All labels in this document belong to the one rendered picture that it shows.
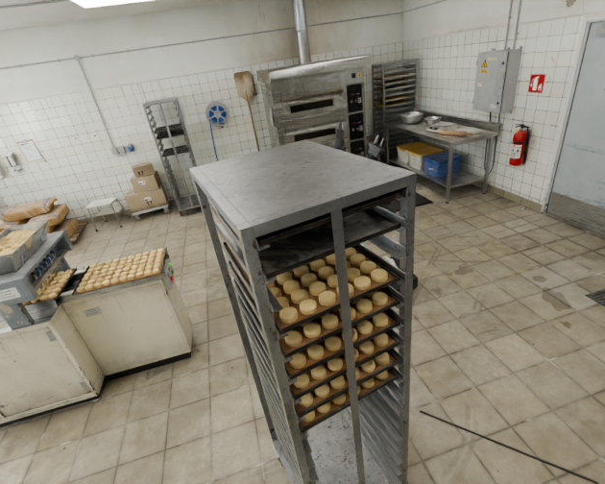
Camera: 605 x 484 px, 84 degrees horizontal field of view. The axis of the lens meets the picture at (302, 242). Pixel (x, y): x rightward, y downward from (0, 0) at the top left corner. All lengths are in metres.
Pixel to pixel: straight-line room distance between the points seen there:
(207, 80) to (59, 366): 4.84
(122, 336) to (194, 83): 4.53
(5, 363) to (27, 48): 4.87
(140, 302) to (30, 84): 4.76
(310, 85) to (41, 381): 4.78
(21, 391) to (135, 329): 0.83
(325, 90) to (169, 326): 4.20
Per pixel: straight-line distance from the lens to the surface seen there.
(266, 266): 0.85
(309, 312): 0.95
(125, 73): 6.54
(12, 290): 2.72
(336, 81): 5.79
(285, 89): 5.56
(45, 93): 6.85
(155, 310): 2.85
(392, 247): 1.05
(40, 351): 2.99
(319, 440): 2.29
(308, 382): 1.14
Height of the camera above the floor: 2.12
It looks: 29 degrees down
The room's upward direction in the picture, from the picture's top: 9 degrees counter-clockwise
